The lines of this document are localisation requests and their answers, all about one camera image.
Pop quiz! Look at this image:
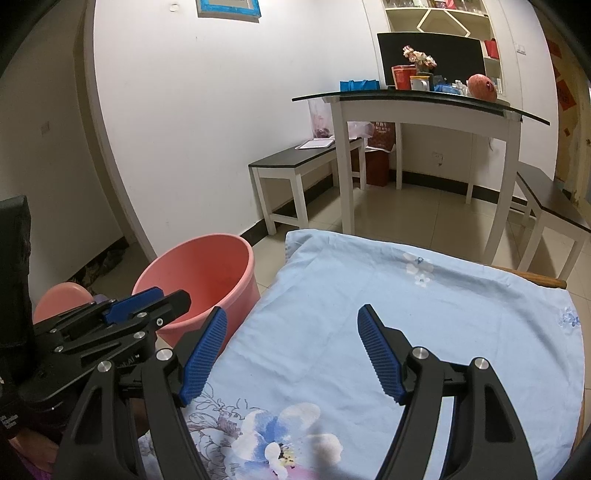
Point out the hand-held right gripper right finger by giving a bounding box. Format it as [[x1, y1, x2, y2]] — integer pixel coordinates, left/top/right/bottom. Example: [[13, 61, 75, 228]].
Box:
[[357, 303, 539, 480]]

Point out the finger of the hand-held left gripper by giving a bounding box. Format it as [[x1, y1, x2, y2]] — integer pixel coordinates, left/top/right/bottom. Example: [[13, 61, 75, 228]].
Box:
[[34, 289, 192, 367], [33, 286, 165, 334]]

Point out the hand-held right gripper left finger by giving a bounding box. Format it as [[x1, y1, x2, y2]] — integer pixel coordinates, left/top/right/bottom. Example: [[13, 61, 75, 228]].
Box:
[[53, 305, 229, 480]]

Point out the pink plastic bucket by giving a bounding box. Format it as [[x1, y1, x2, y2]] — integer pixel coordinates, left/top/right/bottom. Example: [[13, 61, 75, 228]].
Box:
[[131, 233, 257, 348]]

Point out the dark patterned cloth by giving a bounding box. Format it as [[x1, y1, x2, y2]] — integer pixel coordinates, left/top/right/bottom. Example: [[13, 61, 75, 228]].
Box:
[[68, 248, 126, 288]]

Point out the pink plastic basin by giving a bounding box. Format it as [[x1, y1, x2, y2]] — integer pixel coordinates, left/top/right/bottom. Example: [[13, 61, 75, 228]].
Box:
[[33, 282, 96, 324]]

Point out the blue floral blanket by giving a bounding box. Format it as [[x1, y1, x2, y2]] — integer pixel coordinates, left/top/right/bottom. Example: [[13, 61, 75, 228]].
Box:
[[139, 228, 583, 480]]

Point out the round wooden table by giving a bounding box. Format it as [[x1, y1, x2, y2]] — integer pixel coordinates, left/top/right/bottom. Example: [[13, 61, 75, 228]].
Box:
[[489, 265, 568, 291]]

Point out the dark red box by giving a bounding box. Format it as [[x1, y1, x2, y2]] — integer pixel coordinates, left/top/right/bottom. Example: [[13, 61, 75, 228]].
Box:
[[351, 148, 391, 188]]

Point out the white bench with dark seat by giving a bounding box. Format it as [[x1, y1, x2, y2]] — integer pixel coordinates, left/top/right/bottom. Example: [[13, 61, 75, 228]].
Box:
[[248, 136, 368, 234], [514, 161, 591, 274]]

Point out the white table with glass top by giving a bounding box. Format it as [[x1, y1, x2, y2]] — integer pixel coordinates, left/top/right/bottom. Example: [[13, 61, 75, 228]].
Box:
[[292, 88, 551, 262]]

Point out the red paper bag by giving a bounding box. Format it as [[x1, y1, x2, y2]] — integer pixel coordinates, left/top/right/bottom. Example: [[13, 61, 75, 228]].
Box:
[[367, 120, 397, 152]]

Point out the pinkish plastic bag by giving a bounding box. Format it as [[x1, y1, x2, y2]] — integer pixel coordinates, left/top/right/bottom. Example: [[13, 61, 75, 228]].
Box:
[[308, 98, 336, 139]]

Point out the red round tin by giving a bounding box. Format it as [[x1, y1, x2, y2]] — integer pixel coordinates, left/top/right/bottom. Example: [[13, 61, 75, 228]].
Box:
[[392, 65, 419, 91]]

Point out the red round fruit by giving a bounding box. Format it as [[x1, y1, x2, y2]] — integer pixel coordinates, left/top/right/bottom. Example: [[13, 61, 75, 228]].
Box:
[[467, 74, 499, 102]]

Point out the pink flower bouquet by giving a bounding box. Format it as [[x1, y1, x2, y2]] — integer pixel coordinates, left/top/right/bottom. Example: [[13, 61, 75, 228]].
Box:
[[403, 45, 437, 73]]

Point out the black monitor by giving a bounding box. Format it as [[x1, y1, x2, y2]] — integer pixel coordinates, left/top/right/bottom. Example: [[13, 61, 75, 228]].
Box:
[[376, 31, 486, 91]]

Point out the blue framed wall picture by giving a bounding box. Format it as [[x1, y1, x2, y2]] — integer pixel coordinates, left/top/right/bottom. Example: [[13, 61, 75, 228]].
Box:
[[196, 0, 262, 24]]

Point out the white wall shelf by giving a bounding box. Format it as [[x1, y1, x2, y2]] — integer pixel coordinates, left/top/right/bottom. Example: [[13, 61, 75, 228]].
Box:
[[362, 0, 505, 93]]

